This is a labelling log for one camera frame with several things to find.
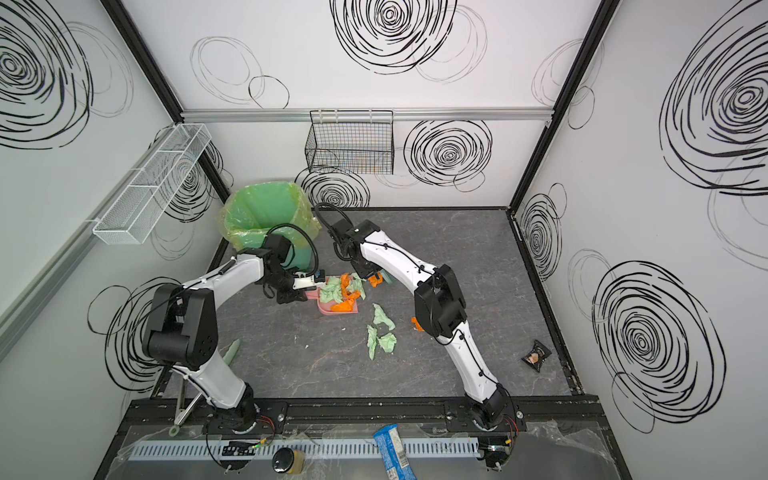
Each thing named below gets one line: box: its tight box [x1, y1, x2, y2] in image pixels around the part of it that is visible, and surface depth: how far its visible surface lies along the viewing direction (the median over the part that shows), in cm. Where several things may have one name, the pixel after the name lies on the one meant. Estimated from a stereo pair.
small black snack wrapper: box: [521, 340, 552, 373], surface depth 84 cm
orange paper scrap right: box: [330, 298, 355, 312], surface depth 93 cm
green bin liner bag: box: [219, 182, 321, 272], surface depth 91 cm
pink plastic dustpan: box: [305, 287, 359, 315], surface depth 93 cm
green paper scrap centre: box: [319, 276, 344, 304], surface depth 95 cm
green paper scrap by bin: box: [347, 272, 366, 300], surface depth 98 cm
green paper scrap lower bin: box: [372, 302, 396, 331], surface depth 91 cm
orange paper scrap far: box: [341, 273, 361, 300], surface depth 95 cm
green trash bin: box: [219, 182, 321, 271], surface depth 90 cm
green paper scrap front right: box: [367, 325, 397, 361], surface depth 87 cm
